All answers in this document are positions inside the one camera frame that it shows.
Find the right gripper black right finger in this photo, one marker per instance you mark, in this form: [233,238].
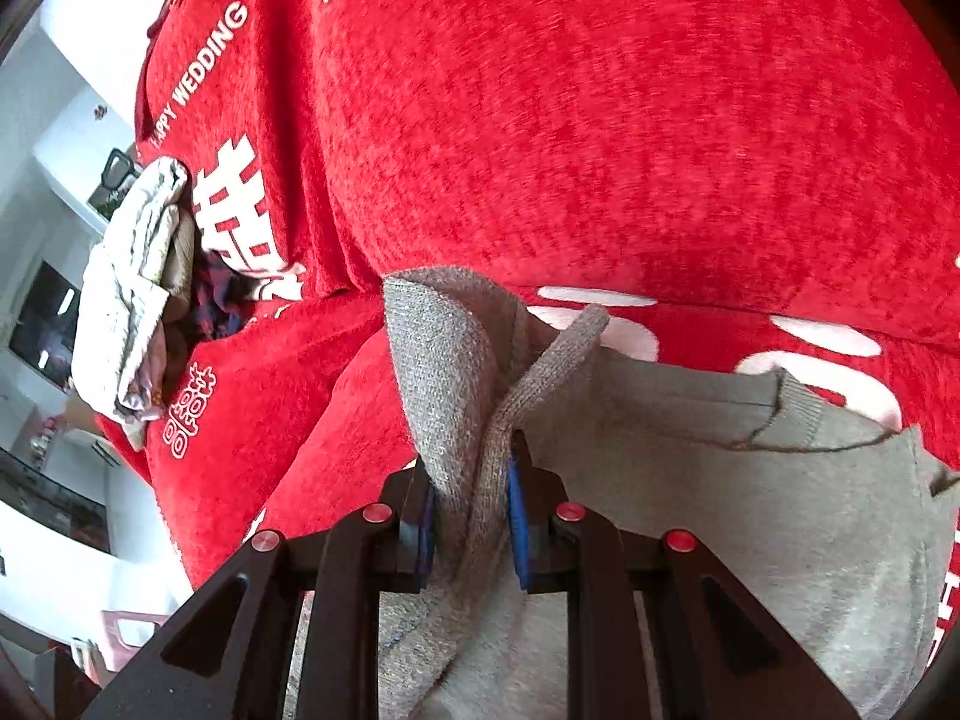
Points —
[655,627]

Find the grey knit garment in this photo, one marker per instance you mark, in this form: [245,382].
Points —
[815,461]

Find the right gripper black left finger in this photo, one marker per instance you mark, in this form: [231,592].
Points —
[286,623]

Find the beige crumpled clothes pile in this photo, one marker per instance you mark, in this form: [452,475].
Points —
[136,282]

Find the red sofa cover with characters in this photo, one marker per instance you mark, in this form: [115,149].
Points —
[748,185]

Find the dark plaid garment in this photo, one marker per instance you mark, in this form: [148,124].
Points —
[216,298]

